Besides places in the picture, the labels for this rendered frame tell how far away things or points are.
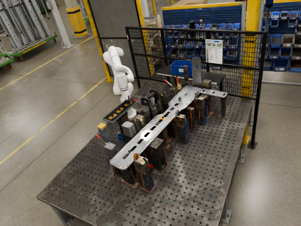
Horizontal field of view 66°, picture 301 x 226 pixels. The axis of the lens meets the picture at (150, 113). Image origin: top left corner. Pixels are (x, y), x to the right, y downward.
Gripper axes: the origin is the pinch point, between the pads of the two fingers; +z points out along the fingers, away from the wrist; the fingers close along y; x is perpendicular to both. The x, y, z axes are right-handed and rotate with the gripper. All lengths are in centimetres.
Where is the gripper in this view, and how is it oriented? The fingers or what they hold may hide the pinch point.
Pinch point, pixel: (127, 102)
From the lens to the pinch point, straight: 236.0
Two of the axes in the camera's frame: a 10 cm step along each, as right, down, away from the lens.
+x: 8.0, -4.4, 3.9
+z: 1.7, 8.0, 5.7
